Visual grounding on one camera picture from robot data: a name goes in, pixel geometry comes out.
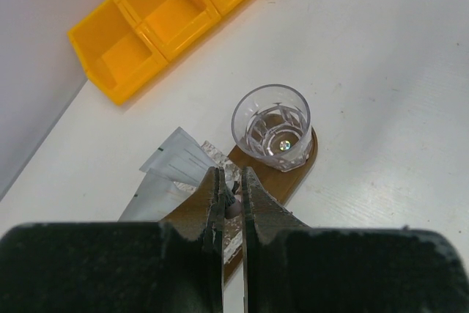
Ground yellow bin left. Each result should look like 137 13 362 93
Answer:
68 0 168 105

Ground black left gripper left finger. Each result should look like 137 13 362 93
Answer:
1 167 226 312

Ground clear plastic cup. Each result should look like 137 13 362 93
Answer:
231 84 314 172

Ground clear acrylic toothbrush holder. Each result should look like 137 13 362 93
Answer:
175 139 243 262

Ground yellow bin middle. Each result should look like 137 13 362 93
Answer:
115 0 221 61

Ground pink toothbrush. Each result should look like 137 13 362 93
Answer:
224 184 242 219

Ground brown oval wooden tray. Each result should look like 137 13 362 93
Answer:
223 128 319 284

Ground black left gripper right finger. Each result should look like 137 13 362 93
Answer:
242 167 468 312

